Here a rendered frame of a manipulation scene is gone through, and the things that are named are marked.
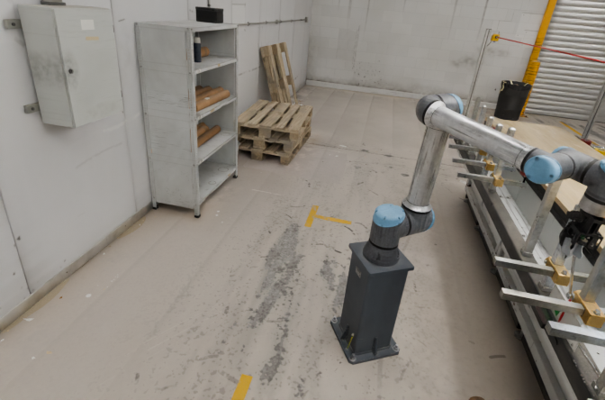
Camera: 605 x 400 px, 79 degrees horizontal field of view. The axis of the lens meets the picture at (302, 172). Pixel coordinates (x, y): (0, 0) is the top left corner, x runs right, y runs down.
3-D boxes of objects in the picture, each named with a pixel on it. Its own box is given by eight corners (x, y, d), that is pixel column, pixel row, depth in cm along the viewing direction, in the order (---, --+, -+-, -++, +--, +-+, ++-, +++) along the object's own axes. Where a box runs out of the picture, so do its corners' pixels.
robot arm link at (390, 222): (363, 234, 192) (368, 204, 184) (388, 227, 199) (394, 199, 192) (382, 250, 180) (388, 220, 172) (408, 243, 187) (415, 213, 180)
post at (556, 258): (537, 299, 165) (580, 206, 145) (535, 294, 168) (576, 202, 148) (546, 301, 164) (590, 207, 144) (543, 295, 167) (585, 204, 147)
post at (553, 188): (522, 256, 185) (555, 175, 167) (519, 250, 190) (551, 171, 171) (532, 258, 185) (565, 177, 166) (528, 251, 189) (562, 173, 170)
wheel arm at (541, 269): (493, 267, 159) (496, 259, 157) (492, 262, 162) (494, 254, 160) (605, 289, 152) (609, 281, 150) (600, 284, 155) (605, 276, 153)
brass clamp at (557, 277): (553, 284, 152) (557, 274, 150) (541, 264, 164) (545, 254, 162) (569, 286, 151) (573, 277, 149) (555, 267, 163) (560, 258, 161)
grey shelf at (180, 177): (152, 209, 327) (133, 22, 263) (200, 170, 407) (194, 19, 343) (198, 218, 319) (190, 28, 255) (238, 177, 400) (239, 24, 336)
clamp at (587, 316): (584, 325, 129) (591, 314, 127) (568, 298, 141) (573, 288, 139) (602, 329, 128) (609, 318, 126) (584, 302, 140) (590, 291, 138)
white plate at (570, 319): (572, 351, 133) (583, 331, 129) (546, 301, 156) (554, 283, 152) (573, 351, 133) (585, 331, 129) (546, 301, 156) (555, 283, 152)
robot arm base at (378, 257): (373, 268, 182) (375, 252, 178) (356, 246, 198) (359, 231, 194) (405, 263, 188) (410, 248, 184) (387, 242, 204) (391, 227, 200)
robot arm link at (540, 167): (406, 91, 159) (560, 160, 108) (427, 90, 165) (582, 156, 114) (400, 116, 165) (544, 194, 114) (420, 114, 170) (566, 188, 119)
